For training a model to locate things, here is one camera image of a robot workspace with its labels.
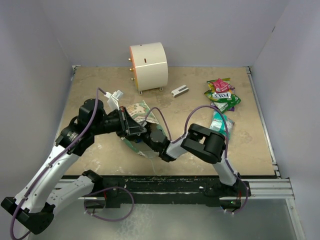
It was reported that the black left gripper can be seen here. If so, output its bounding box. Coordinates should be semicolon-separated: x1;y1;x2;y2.
92;106;147;138

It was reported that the green paper bag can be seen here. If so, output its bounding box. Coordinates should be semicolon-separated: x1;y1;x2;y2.
119;100;166;176

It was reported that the teal white snack packet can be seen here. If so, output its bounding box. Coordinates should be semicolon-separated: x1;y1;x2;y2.
209;110;235;139

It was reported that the green Fox's candy packet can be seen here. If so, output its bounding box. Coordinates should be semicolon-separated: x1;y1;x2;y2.
204;79;235;103

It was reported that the yellow green snack packet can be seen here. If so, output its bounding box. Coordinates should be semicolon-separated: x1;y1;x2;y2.
212;95;241;113

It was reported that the purple snack packet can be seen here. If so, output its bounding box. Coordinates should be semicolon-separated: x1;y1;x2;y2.
210;86;235;112

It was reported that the pink red snack packet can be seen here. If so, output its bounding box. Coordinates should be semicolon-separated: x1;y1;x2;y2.
211;78;235;93

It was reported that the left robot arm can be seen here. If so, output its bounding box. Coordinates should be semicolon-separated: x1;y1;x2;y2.
1;98;147;235

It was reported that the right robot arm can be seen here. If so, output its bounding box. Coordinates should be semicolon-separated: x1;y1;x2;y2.
134;123;250;197

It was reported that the small white stapler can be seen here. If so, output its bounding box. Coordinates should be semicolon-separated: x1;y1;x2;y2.
171;85;189;98

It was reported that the white cylindrical drawer cabinet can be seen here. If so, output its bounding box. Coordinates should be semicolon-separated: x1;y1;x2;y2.
128;42;169;95

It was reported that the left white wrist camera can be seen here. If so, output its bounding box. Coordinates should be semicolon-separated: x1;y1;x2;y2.
104;90;124;111

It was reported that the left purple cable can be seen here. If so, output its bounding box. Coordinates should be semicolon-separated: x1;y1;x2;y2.
9;87;112;240

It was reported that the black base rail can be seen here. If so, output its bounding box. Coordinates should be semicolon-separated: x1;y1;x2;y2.
83;175;251;210

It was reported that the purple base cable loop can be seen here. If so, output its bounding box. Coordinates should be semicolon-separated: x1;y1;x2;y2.
83;184;136;222

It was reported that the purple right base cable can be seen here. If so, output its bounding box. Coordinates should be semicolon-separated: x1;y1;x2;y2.
223;179;251;215

